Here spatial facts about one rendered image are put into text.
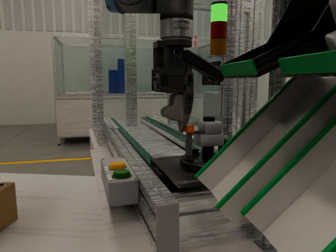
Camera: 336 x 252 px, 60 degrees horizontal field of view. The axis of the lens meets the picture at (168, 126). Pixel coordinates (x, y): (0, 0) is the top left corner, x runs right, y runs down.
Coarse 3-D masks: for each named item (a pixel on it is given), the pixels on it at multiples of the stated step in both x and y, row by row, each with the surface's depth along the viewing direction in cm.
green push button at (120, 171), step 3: (114, 171) 68; (117, 171) 68; (120, 171) 68; (123, 171) 68; (126, 171) 68; (129, 171) 69; (114, 174) 67; (117, 174) 67; (120, 174) 67; (123, 174) 67; (126, 174) 67; (129, 174) 68; (117, 177) 67; (120, 177) 67; (123, 177) 67
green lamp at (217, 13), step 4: (212, 4) 87; (216, 4) 86; (220, 4) 86; (224, 4) 86; (212, 8) 87; (216, 8) 86; (220, 8) 86; (224, 8) 86; (212, 12) 87; (216, 12) 87; (220, 12) 86; (224, 12) 87; (212, 16) 88; (216, 16) 87; (220, 16) 86; (224, 16) 87; (212, 20) 88; (216, 20) 87; (220, 20) 87; (224, 20) 87
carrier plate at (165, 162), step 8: (152, 160) 79; (160, 160) 78; (168, 160) 78; (176, 160) 78; (160, 168) 71; (168, 168) 71; (176, 168) 71; (168, 176) 65; (176, 176) 65; (184, 176) 65; (192, 176) 65; (168, 184) 65; (176, 184) 60; (184, 184) 60; (192, 184) 60; (200, 184) 60
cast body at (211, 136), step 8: (200, 120) 72; (208, 120) 70; (216, 120) 72; (200, 128) 72; (208, 128) 70; (216, 128) 70; (200, 136) 70; (208, 136) 70; (216, 136) 71; (224, 136) 73; (200, 144) 70; (208, 144) 70; (216, 144) 71
